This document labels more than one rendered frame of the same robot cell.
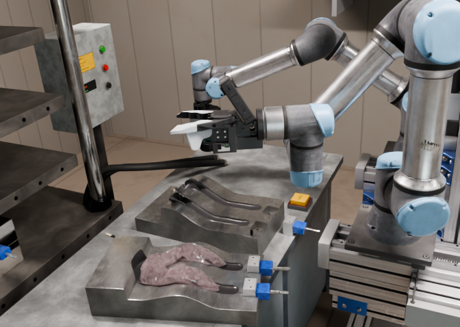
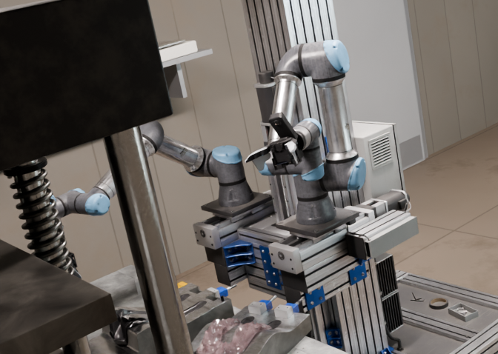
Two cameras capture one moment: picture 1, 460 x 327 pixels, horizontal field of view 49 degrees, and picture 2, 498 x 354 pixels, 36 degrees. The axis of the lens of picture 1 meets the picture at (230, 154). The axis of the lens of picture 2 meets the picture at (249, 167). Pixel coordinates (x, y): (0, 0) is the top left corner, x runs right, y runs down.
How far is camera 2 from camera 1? 2.05 m
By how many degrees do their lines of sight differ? 59
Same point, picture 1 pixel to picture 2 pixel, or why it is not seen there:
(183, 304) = (275, 343)
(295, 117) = (310, 127)
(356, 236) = (311, 229)
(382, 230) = (324, 212)
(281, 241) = not seen: hidden behind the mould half
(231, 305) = (293, 324)
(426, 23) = (336, 52)
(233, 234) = (211, 309)
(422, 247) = (343, 212)
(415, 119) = (337, 112)
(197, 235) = not seen: hidden behind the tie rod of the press
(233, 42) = not seen: outside the picture
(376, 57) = (293, 89)
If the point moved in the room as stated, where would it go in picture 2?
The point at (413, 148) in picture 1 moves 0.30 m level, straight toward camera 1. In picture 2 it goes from (342, 132) to (413, 135)
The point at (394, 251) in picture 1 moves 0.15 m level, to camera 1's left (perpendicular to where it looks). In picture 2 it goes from (339, 219) to (325, 235)
